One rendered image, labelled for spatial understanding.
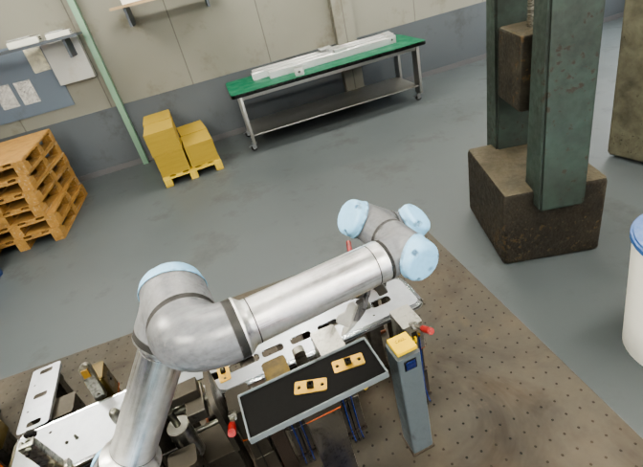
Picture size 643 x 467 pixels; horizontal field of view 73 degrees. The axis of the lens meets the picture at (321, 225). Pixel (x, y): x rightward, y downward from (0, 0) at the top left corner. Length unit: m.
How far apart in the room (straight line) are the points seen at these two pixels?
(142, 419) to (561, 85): 2.45
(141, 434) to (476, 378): 1.16
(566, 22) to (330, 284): 2.17
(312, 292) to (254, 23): 6.38
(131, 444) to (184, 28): 6.29
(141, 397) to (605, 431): 1.32
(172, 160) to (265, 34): 2.40
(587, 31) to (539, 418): 1.87
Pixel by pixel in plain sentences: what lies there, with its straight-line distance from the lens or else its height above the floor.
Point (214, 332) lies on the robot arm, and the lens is 0.66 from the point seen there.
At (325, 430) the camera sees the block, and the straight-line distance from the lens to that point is 1.25.
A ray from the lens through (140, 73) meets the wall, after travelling 6.97.
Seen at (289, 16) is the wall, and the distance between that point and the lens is 7.02.
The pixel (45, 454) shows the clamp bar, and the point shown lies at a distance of 1.42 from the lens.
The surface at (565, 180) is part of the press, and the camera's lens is 2.95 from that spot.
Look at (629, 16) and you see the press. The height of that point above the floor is 1.19.
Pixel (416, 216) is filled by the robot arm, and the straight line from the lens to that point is 0.90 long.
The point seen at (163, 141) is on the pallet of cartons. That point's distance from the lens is 5.77.
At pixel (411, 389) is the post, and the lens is 1.30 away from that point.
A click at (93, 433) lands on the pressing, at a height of 1.00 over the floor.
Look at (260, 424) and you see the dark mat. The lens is 1.14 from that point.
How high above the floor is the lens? 2.05
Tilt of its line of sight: 31 degrees down
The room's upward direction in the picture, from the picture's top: 14 degrees counter-clockwise
